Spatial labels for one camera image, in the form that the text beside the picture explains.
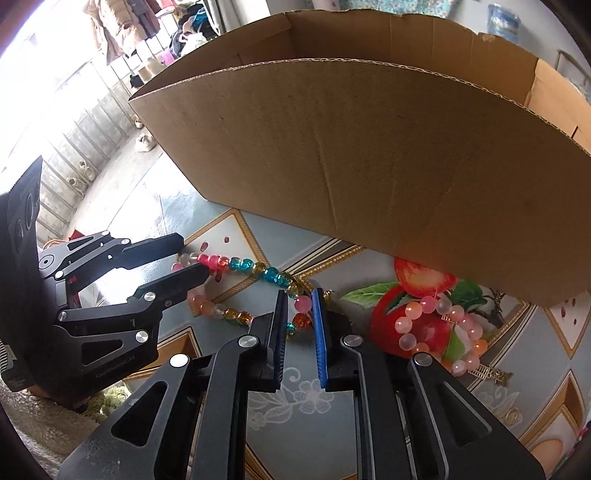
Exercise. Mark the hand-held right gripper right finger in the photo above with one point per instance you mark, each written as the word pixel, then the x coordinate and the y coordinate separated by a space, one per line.
pixel 320 344

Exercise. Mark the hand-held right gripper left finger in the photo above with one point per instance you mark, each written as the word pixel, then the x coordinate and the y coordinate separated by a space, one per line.
pixel 279 344

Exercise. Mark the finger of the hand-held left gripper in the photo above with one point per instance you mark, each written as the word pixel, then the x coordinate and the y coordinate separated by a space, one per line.
pixel 152 249
pixel 180 284

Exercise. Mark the gold butterfly charm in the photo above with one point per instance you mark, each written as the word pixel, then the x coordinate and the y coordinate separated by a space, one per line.
pixel 501 376

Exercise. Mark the brown cardboard box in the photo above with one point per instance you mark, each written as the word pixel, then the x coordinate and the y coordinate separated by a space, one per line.
pixel 369 161

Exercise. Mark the person's left forearm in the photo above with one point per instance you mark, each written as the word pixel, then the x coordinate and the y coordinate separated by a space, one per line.
pixel 32 429

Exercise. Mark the pale shoes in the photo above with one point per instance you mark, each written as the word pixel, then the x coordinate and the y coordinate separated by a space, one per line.
pixel 146 142

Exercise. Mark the metal balcony railing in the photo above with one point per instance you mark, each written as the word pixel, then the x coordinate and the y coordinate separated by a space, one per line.
pixel 87 138

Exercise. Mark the pile of clothes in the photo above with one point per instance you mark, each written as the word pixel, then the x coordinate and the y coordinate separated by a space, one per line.
pixel 191 30

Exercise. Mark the hanging coats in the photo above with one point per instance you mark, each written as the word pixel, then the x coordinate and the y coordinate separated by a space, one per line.
pixel 115 23

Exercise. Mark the floral wall cloth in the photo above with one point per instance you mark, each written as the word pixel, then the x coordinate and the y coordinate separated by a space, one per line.
pixel 401 5

